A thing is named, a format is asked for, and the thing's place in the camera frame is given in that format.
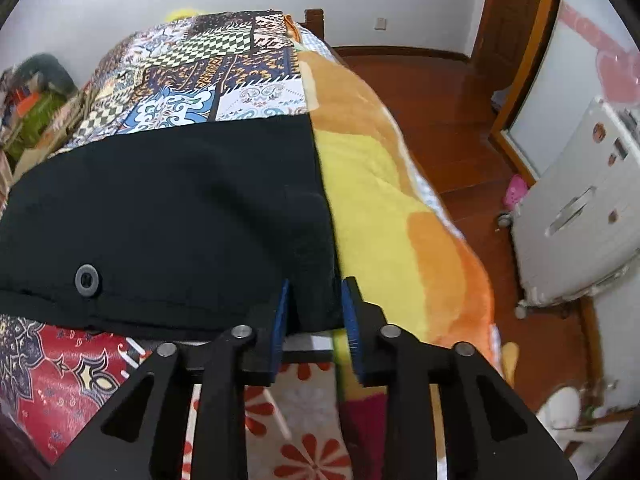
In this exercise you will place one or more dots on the orange yellow fleece blanket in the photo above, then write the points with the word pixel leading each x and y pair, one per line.
pixel 400 210

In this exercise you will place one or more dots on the white round object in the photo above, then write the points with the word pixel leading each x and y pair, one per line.
pixel 560 417

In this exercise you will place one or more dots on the grey curved pillow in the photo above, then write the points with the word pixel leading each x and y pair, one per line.
pixel 50 72

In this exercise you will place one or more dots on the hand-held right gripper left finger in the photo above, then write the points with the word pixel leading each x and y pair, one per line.
pixel 280 330

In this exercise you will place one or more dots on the white wheeled plastic cabinet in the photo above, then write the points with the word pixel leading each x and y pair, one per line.
pixel 575 210

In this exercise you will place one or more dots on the brown wooden door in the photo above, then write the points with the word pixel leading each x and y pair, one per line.
pixel 510 10

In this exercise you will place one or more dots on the black pants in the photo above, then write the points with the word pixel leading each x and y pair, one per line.
pixel 175 210

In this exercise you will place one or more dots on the pink plastic toy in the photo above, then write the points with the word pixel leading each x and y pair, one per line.
pixel 516 192

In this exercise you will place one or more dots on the dark wooden bedpost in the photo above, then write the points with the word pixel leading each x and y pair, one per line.
pixel 314 22

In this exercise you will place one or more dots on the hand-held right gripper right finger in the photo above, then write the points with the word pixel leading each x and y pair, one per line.
pixel 350 330

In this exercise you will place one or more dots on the white pink-print wardrobe door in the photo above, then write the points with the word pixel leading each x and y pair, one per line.
pixel 565 85

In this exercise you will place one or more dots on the patchwork print bedsheet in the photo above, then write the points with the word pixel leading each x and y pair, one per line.
pixel 200 75

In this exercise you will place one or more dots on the white wall socket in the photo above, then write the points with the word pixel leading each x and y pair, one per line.
pixel 380 22

